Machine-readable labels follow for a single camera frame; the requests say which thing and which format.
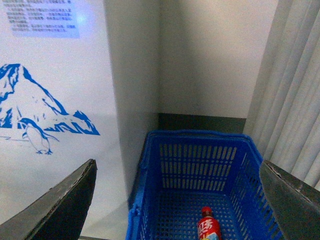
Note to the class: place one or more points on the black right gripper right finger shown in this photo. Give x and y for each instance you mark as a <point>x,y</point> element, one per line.
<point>295,204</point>

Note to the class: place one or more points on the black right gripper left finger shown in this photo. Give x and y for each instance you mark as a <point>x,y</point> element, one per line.
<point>60,213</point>

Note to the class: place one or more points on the red tea drink bottle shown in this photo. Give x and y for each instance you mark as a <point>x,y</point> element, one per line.
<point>208,228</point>

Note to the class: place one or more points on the white pleated curtain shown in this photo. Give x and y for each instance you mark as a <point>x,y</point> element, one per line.
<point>284,114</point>

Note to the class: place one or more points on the blue plastic shopping basket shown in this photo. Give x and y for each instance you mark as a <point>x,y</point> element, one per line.
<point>182,171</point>

